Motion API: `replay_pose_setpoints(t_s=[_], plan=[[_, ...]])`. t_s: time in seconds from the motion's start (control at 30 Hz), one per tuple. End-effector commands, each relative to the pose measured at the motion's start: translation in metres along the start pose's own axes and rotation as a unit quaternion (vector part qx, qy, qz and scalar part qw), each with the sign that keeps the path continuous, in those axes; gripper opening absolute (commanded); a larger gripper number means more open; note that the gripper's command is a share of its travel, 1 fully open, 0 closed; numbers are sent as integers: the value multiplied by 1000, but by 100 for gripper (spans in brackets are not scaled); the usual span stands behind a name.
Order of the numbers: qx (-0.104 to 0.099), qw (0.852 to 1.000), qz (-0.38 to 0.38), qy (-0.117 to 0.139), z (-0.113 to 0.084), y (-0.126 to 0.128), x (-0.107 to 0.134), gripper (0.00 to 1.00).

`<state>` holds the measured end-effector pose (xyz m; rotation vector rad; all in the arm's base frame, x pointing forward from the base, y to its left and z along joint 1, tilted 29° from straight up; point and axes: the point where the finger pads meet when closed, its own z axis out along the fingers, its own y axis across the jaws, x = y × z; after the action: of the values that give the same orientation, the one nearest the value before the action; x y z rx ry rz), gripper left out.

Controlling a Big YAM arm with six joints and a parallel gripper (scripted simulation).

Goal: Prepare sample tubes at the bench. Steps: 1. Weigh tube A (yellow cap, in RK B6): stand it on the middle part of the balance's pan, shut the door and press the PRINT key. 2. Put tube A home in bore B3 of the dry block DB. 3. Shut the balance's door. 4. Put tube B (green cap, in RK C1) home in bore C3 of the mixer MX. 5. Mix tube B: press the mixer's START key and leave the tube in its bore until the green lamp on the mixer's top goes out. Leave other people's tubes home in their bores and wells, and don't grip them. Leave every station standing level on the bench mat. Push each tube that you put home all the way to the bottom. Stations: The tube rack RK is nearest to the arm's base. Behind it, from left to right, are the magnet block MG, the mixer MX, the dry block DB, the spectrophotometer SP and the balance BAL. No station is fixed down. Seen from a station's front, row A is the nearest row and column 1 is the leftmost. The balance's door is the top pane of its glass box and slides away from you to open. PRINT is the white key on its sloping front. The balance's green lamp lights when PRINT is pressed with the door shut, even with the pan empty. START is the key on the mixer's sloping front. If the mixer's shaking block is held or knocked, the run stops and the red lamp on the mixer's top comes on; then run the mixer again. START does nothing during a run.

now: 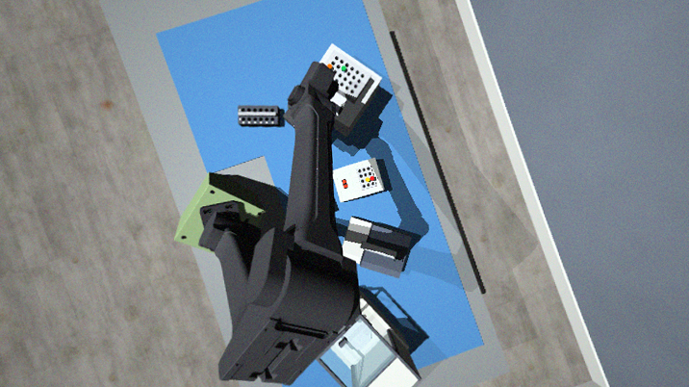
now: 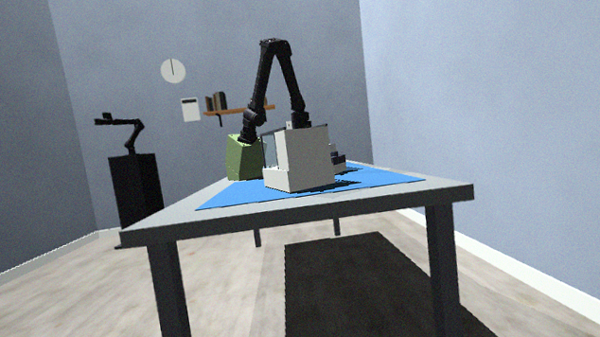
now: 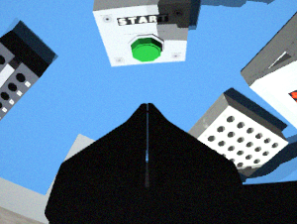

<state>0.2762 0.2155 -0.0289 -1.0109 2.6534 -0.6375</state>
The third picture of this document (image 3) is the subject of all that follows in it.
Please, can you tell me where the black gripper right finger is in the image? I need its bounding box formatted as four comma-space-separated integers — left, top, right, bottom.
148, 103, 243, 187

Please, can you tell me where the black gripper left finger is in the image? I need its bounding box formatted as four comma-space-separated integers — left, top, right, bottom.
52, 103, 148, 187

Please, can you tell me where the blue bench mat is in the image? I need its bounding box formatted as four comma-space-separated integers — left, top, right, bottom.
0, 0, 297, 195

